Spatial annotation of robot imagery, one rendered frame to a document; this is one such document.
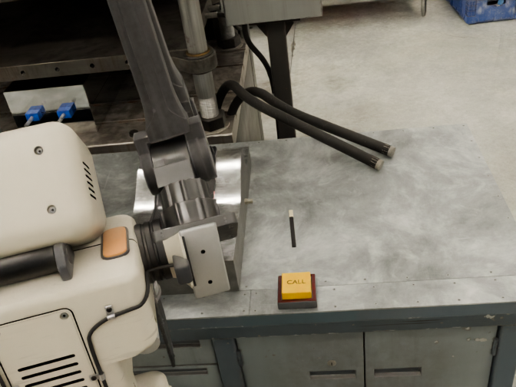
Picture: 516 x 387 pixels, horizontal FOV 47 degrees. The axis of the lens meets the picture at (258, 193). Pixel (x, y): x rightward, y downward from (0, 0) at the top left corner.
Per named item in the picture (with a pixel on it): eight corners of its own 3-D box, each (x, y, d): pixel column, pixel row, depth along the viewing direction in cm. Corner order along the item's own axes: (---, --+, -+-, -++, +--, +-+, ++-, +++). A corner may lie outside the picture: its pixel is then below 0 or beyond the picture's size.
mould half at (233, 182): (239, 291, 127) (229, 243, 119) (122, 297, 130) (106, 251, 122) (251, 164, 167) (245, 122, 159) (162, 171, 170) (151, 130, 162)
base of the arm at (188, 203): (150, 243, 78) (238, 221, 80) (138, 187, 81) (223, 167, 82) (158, 257, 87) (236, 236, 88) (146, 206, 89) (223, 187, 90)
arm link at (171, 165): (160, 198, 83) (196, 187, 83) (144, 133, 86) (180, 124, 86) (173, 214, 92) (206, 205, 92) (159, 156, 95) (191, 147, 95)
